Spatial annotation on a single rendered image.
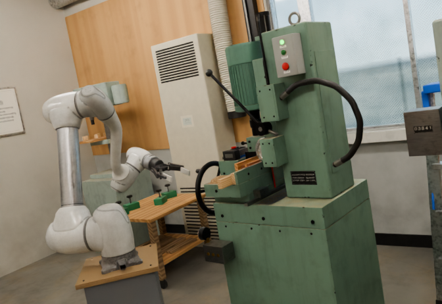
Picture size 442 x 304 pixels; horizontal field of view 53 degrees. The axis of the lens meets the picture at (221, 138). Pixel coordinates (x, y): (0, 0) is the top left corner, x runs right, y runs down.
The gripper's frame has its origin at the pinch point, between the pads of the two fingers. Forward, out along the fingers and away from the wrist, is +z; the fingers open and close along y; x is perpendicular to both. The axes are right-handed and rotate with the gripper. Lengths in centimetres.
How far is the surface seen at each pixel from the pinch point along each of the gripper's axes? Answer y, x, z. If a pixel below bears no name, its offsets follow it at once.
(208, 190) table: -17.7, -10.3, 35.5
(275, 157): -12, -35, 65
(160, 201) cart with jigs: 56, 63, -71
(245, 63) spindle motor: 1, -68, 34
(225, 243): -17, 12, 49
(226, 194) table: -18, -13, 46
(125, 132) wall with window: 120, 54, -195
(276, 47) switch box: -9, -79, 56
